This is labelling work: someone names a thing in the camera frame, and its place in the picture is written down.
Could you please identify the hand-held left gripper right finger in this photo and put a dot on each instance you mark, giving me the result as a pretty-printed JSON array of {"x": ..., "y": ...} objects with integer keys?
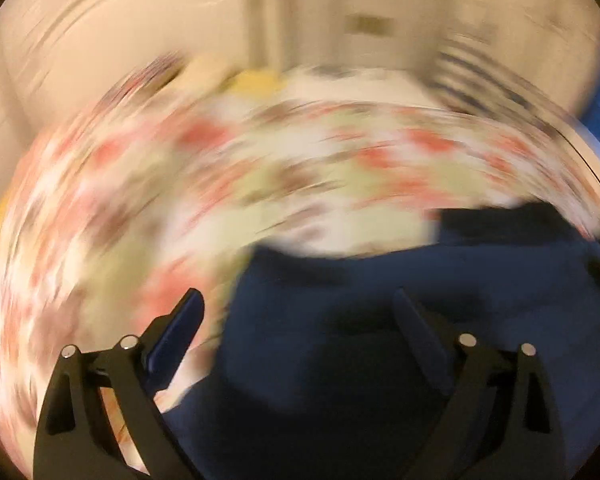
[{"x": 422, "y": 335}]

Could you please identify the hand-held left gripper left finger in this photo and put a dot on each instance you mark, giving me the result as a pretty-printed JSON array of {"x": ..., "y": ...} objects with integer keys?
[{"x": 176, "y": 337}]

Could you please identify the navy blue jacket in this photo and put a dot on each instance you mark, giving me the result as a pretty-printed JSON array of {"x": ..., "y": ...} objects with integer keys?
[{"x": 360, "y": 330}]

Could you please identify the floral bed sheet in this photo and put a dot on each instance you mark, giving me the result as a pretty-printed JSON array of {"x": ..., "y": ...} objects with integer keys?
[{"x": 220, "y": 185}]

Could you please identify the striped cloth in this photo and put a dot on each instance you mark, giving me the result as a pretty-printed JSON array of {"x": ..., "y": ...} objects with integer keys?
[{"x": 472, "y": 77}]

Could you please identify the white nightstand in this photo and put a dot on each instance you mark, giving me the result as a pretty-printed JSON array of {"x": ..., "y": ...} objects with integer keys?
[{"x": 360, "y": 77}]

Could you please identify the yellow wooden stand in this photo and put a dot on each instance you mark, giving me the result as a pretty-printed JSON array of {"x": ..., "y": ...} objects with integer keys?
[{"x": 252, "y": 82}]

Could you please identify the white panelled door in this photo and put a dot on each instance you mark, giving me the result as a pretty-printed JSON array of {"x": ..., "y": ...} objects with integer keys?
[{"x": 105, "y": 25}]

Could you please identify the wall switch panel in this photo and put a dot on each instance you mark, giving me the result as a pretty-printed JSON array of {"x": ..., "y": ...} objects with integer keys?
[{"x": 366, "y": 25}]

